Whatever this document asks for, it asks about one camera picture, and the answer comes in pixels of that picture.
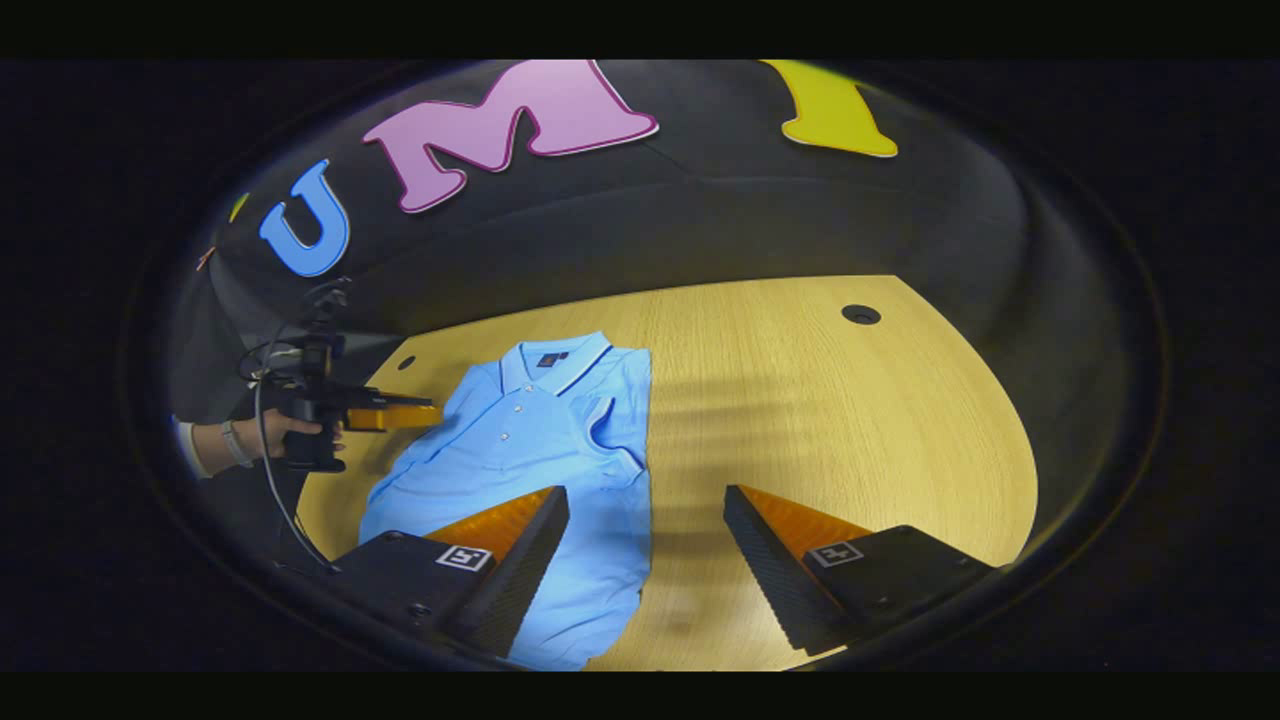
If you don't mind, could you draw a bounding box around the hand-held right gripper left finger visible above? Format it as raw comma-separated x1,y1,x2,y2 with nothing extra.
325,485,571,661

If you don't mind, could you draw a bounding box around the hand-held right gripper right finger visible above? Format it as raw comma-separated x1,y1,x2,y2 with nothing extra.
723,485,1001,658

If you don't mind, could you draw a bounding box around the light blue T-shirt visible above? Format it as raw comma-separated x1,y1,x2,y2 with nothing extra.
358,331,656,672

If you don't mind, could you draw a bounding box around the black backdrop cloth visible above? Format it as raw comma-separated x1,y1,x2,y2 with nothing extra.
165,58,1161,601

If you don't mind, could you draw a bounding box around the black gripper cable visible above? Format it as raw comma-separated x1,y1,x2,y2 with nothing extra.
252,340,341,576

